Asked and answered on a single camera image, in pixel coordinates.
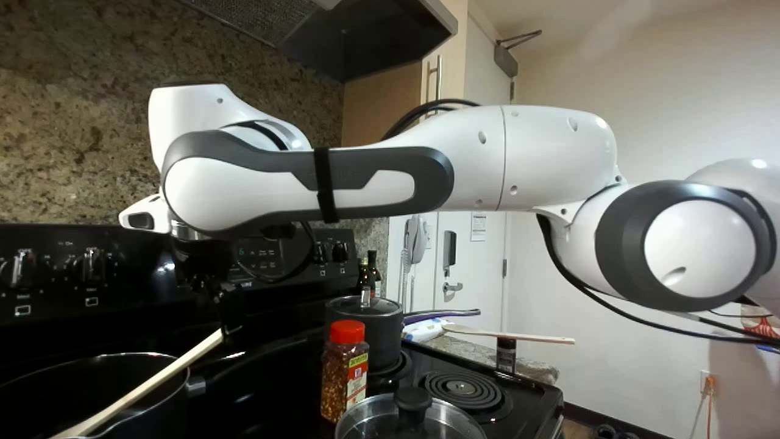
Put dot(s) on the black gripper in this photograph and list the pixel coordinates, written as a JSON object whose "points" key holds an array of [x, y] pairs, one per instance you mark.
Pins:
{"points": [[206, 270]]}

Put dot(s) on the range hood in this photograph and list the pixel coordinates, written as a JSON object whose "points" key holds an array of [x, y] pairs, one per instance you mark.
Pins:
{"points": [[339, 38]]}

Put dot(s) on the black electric stove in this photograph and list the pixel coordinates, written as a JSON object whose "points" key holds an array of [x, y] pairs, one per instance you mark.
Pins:
{"points": [[71, 292]]}

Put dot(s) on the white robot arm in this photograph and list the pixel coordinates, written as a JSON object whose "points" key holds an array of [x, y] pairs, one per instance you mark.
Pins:
{"points": [[680, 244]]}

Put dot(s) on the white door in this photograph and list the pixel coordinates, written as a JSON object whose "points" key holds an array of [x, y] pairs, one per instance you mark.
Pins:
{"points": [[465, 262]]}

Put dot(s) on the spice jar with orange lid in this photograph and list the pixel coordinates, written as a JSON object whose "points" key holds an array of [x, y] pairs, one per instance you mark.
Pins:
{"points": [[344, 369]]}

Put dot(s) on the beige upper cabinet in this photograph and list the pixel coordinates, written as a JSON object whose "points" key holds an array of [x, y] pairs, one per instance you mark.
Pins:
{"points": [[374, 104]]}

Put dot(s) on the steel pot with glass lid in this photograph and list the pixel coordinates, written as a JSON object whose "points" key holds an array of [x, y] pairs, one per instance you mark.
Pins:
{"points": [[409, 414]]}

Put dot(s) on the large black pot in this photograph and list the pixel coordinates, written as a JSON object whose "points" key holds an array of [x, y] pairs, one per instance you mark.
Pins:
{"points": [[41, 404]]}

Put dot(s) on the wall phone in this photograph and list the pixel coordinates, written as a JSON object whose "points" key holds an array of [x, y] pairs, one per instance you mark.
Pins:
{"points": [[416, 239]]}

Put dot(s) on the wooden spoon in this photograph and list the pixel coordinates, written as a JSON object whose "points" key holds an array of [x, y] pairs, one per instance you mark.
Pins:
{"points": [[143, 388]]}

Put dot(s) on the wooden spatula on counter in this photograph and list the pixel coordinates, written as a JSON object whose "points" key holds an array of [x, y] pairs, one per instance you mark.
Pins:
{"points": [[511, 334]]}

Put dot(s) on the white blue packet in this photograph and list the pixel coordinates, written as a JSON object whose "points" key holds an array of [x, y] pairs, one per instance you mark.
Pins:
{"points": [[422, 331]]}

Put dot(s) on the black pot with lid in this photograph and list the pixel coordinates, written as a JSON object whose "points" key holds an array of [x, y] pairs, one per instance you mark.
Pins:
{"points": [[381, 317]]}

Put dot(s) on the small dark jar on counter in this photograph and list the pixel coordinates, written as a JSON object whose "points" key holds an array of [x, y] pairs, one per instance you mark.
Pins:
{"points": [[506, 354]]}

